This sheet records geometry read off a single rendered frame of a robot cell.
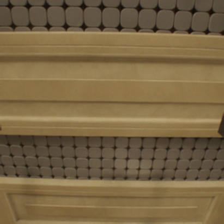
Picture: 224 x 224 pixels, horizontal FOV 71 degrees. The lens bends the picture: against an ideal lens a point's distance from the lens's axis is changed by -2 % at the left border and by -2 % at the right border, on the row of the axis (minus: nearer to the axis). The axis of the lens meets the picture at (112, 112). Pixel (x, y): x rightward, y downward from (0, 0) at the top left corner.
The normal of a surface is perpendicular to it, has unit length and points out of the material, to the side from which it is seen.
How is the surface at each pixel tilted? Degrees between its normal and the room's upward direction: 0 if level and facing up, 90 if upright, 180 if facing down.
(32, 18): 0
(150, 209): 0
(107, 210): 0
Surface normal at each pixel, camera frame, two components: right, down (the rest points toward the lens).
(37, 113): 0.00, 0.56
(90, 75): 0.00, 0.21
